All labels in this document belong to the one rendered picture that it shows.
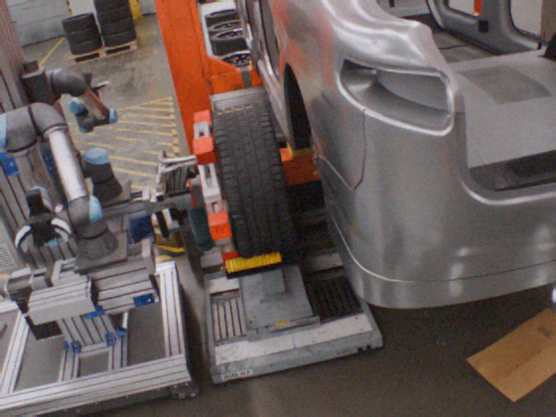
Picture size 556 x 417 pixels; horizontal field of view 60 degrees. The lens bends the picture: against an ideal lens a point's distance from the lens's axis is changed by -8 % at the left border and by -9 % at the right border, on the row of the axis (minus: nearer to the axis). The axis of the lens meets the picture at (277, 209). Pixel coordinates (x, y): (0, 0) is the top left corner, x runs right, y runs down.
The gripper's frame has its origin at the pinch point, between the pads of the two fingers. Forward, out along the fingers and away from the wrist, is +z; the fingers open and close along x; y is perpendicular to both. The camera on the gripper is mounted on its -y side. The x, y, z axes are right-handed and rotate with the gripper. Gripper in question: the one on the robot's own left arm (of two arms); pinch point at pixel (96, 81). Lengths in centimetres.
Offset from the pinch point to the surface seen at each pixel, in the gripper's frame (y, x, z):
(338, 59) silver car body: -47, 119, -140
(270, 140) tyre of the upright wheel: 0, 100, -86
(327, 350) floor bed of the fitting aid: 100, 125, -98
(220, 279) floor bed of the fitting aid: 108, 67, -36
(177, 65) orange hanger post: -14, 52, -25
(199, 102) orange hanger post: 6, 62, -24
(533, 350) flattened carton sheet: 94, 222, -109
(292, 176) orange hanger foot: 52, 108, -16
